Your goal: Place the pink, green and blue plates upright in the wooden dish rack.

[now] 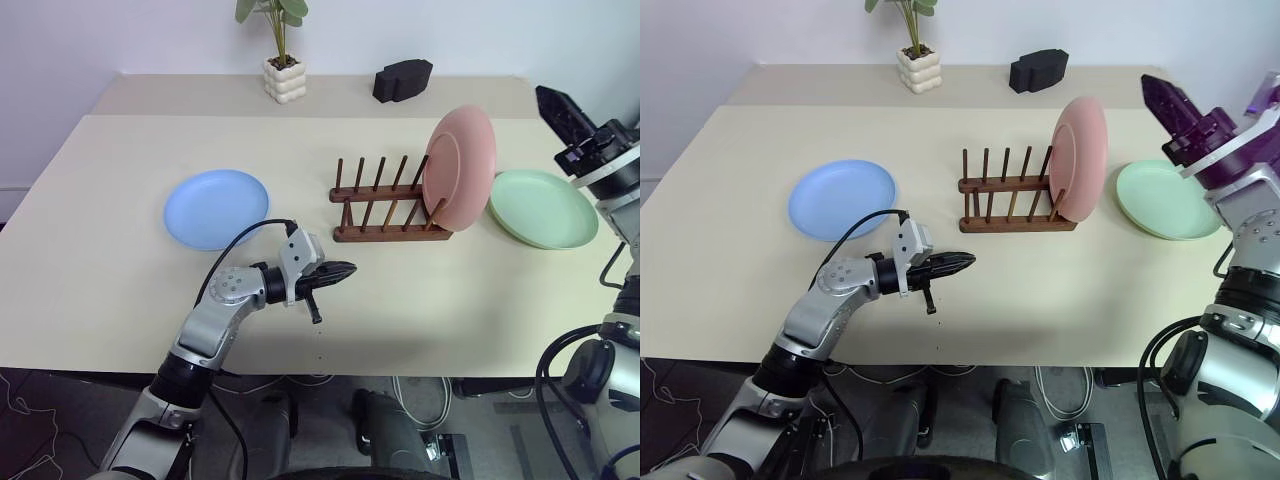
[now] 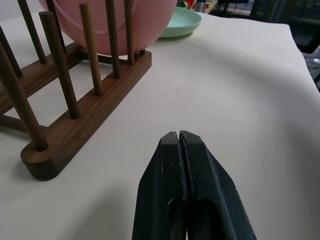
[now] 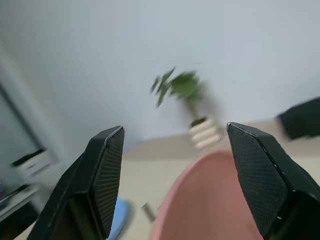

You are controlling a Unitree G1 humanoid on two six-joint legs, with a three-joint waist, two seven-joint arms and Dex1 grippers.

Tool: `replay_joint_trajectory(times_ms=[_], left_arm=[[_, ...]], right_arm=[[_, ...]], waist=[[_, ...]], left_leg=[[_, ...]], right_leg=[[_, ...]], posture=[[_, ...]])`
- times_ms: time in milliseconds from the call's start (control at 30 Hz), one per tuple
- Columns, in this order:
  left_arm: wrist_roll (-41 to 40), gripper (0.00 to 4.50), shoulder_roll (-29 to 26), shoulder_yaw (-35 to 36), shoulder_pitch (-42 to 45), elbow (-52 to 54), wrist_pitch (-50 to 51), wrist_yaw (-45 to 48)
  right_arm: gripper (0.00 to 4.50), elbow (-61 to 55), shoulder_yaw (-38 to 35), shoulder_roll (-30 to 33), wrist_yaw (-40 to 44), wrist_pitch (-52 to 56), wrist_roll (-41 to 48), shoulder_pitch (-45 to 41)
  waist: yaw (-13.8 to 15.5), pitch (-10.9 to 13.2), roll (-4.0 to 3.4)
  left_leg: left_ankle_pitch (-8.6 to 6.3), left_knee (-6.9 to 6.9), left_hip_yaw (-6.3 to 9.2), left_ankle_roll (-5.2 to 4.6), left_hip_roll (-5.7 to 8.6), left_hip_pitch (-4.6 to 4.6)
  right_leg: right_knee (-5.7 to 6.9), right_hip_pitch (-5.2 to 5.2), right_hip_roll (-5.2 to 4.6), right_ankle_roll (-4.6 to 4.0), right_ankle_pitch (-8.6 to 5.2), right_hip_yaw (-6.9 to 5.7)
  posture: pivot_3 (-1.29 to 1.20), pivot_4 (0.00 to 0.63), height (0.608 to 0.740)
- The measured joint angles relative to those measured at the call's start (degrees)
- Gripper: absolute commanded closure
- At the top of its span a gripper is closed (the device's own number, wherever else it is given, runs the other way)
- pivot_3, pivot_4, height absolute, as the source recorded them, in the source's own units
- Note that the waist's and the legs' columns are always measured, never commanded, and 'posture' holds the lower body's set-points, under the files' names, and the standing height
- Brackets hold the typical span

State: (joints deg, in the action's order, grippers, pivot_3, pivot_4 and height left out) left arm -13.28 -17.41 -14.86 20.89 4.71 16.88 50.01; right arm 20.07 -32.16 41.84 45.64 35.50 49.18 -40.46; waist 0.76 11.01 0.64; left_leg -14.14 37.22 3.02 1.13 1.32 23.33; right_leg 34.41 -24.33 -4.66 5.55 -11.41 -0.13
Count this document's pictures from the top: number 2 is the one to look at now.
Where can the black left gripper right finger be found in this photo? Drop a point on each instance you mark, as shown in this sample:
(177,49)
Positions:
(215,190)

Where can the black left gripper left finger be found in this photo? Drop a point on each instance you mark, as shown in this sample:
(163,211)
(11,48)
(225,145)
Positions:
(160,190)

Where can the wooden dish rack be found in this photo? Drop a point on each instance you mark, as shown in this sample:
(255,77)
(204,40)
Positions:
(75,110)

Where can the green plate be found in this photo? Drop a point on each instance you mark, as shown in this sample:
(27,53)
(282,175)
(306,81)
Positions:
(181,23)

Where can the pink plate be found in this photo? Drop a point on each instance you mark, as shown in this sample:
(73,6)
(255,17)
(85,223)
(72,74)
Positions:
(100,30)

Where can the silver metal cup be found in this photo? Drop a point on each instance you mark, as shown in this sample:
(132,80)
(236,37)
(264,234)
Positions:
(200,5)

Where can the black office chair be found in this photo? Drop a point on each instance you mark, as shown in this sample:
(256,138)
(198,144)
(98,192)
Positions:
(287,17)

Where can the red and green object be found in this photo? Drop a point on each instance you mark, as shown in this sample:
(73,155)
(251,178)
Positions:
(188,3)

